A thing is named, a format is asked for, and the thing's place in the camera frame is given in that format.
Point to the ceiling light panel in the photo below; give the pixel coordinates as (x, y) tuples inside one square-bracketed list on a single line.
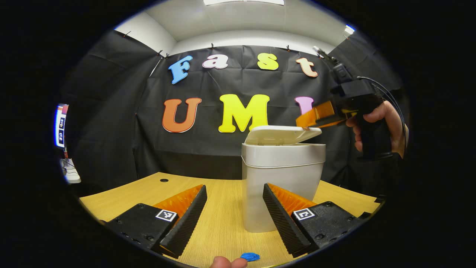
[(243, 2)]

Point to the blue paper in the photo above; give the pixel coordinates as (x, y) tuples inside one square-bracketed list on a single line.
[(250, 256)]

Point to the black backdrop cloth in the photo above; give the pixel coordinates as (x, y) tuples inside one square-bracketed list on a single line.
[(208, 149)]

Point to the white desktop garbage bin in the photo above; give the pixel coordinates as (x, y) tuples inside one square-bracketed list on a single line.
[(282, 175)]

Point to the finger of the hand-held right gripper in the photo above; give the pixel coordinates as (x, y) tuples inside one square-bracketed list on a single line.
[(316, 113), (333, 121)]

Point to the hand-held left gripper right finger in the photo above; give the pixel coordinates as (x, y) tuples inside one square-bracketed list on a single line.
[(280, 219)]

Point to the computer monitor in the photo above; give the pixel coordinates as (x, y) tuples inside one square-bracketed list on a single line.
[(61, 126)]

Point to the wooden desktop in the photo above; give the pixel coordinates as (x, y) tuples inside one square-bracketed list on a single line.
[(223, 216)]

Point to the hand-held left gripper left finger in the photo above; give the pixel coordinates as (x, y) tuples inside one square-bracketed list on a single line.
[(186, 219)]

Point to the white side table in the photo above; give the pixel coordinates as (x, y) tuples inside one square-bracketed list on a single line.
[(71, 173)]

